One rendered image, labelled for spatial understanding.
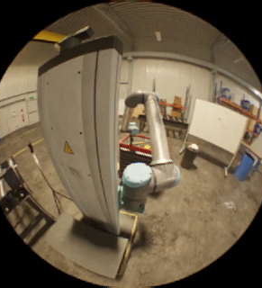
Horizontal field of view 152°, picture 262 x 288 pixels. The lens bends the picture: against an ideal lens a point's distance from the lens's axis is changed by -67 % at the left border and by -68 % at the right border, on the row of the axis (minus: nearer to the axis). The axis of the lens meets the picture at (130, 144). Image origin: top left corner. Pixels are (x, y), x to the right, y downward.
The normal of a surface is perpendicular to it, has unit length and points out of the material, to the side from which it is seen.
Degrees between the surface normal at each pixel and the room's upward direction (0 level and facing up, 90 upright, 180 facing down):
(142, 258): 0
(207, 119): 90
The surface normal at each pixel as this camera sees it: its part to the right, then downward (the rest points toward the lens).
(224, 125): -0.71, 0.28
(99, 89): -0.23, 0.44
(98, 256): 0.07, -0.88
